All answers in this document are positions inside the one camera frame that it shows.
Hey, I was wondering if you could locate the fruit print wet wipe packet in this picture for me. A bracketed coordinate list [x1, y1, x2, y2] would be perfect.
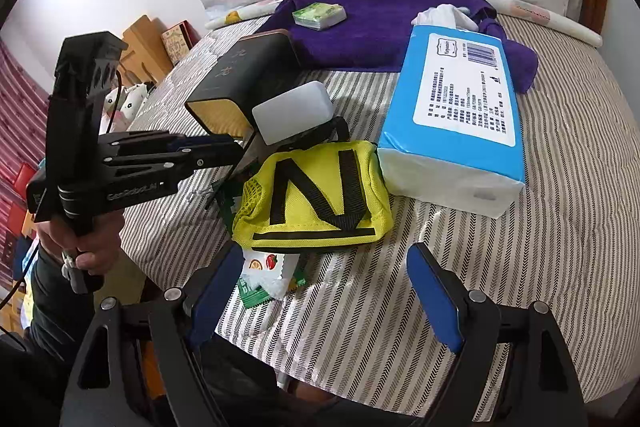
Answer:
[241, 249, 299, 300]

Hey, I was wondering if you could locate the yellow black mesh pouch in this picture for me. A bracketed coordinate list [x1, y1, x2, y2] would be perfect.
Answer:
[232, 141, 394, 254]

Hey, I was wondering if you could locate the white sponge block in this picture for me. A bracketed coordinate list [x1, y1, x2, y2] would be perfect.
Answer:
[252, 80, 334, 145]

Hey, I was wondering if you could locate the green pocket tissue pack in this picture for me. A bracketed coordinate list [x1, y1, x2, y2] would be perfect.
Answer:
[292, 2, 347, 30]

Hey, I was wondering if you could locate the white and mint sock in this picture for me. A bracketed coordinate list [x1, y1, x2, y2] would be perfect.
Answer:
[411, 3, 478, 31]

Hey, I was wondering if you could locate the green fruit store packet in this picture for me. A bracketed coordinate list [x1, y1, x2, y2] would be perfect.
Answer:
[214, 181, 306, 309]

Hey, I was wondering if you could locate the person's left hand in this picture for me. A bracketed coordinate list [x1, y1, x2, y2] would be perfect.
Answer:
[35, 210, 125, 274]

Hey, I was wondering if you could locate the panda plush toy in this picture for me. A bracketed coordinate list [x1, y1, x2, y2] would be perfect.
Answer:
[99, 83, 149, 134]

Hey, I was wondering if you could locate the striped quilted mattress pad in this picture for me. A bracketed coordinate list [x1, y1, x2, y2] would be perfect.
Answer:
[122, 15, 639, 416]

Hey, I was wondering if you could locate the wooden bed headboard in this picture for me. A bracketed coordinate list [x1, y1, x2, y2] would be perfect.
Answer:
[120, 14, 174, 83]

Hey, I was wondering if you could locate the blue tissue pack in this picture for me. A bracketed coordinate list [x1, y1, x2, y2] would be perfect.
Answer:
[378, 26, 525, 219]

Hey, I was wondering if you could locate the dark green tea tin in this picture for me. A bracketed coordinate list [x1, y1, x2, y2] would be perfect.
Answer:
[184, 29, 302, 140]

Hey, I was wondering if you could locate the purple towel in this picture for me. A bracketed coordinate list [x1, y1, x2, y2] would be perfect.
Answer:
[258, 4, 538, 93]

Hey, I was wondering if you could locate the rolled printed paper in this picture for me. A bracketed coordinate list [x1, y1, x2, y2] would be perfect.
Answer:
[205, 0, 603, 49]

